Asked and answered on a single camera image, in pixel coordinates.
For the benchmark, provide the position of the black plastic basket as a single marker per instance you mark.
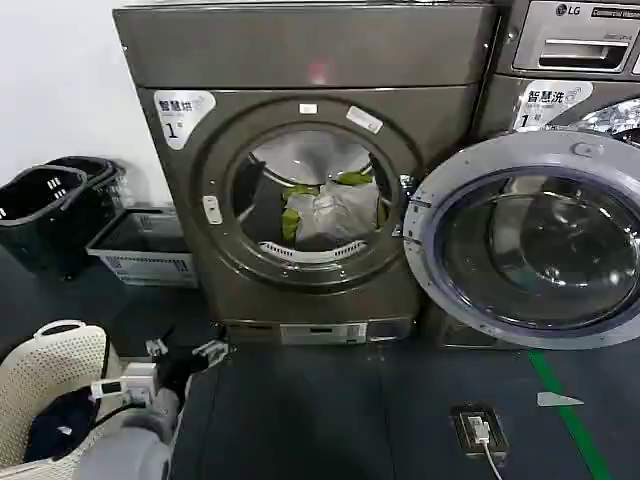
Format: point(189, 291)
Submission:
point(35, 220)
point(102, 180)

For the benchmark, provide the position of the white perforated laundry basket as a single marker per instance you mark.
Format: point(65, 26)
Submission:
point(50, 365)

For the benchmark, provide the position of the round glass dryer door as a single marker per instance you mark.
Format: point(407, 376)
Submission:
point(525, 240)

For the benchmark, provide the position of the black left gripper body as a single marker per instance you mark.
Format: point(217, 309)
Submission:
point(176, 371)

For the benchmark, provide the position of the white grey cloth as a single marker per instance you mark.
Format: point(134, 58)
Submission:
point(332, 210)

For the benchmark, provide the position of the grey dryer with round opening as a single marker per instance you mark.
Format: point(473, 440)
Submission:
point(300, 50)

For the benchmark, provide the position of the grey plastic crate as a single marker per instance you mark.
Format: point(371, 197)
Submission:
point(145, 260)

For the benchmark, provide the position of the dark navy garment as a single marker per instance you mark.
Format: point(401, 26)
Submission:
point(60, 422)

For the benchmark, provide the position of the grey washing machine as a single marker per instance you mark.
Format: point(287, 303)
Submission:
point(550, 30)

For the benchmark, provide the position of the black floor socket box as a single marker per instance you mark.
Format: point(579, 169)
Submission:
point(462, 435)

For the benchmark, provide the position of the white number label sticker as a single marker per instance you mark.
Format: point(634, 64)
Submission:
point(182, 117)
point(550, 102)

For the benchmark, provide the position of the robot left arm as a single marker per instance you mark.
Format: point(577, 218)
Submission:
point(140, 442)

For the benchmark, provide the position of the green cloth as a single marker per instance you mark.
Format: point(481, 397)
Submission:
point(290, 222)

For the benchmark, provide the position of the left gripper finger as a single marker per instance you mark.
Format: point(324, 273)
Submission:
point(156, 346)
point(211, 350)

